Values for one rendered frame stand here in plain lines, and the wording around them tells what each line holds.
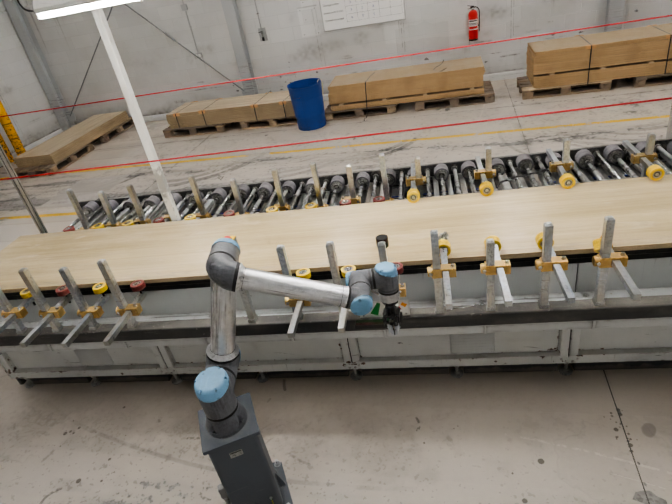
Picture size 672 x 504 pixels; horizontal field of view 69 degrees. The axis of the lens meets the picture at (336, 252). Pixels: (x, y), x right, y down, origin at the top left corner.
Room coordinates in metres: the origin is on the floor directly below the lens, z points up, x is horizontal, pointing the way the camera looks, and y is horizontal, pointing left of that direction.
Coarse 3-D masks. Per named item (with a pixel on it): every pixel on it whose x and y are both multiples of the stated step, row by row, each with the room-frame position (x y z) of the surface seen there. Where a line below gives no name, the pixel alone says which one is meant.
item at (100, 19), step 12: (96, 12) 3.30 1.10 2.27; (96, 24) 3.31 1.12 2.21; (108, 36) 3.30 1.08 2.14; (108, 48) 3.30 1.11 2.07; (120, 60) 3.33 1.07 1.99; (120, 72) 3.30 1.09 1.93; (120, 84) 3.30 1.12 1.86; (132, 96) 3.31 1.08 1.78; (132, 108) 3.30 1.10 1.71; (144, 132) 3.30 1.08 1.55; (144, 144) 3.30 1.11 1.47; (156, 156) 3.33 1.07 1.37; (156, 168) 3.30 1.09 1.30; (156, 180) 3.31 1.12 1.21; (168, 192) 3.31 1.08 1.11; (168, 204) 3.30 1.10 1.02
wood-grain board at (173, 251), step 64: (512, 192) 2.70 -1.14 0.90; (576, 192) 2.54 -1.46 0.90; (640, 192) 2.40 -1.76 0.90; (0, 256) 3.25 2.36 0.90; (64, 256) 3.04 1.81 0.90; (128, 256) 2.86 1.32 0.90; (192, 256) 2.69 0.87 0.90; (256, 256) 2.53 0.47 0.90; (320, 256) 2.39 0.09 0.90; (448, 256) 2.14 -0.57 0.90; (512, 256) 2.05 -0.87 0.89
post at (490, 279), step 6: (486, 240) 1.92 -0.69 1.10; (492, 240) 1.90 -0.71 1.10; (486, 246) 1.91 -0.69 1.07; (492, 246) 1.89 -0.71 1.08; (486, 252) 1.91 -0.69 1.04; (492, 252) 1.89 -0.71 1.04; (486, 258) 1.91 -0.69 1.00; (492, 258) 1.89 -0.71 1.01; (492, 264) 1.89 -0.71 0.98; (486, 276) 1.92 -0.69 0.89; (492, 276) 1.89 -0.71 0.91; (486, 282) 1.92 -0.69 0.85; (492, 282) 1.89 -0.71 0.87; (486, 288) 1.93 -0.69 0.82; (492, 288) 1.89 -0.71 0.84; (486, 294) 1.93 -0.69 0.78; (492, 294) 1.89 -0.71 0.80; (492, 300) 1.89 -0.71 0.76; (492, 306) 1.89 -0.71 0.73
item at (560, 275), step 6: (552, 252) 1.91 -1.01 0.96; (558, 264) 1.81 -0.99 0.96; (558, 270) 1.77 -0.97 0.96; (558, 276) 1.73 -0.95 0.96; (564, 276) 1.72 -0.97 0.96; (564, 282) 1.68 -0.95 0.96; (564, 288) 1.64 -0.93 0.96; (570, 288) 1.63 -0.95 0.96; (564, 294) 1.62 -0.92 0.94; (570, 294) 1.59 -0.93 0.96; (570, 300) 1.57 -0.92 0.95
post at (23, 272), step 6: (24, 270) 2.47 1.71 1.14; (24, 276) 2.46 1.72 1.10; (30, 276) 2.48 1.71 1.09; (24, 282) 2.46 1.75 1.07; (30, 282) 2.46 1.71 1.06; (30, 288) 2.46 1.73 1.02; (36, 288) 2.47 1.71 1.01; (36, 294) 2.46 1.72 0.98; (42, 294) 2.49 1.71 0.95; (36, 300) 2.46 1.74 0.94; (42, 300) 2.47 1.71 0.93; (42, 306) 2.46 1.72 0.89; (48, 306) 2.48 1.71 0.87; (54, 318) 2.47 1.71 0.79; (54, 324) 2.46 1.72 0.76; (60, 324) 2.49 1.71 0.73
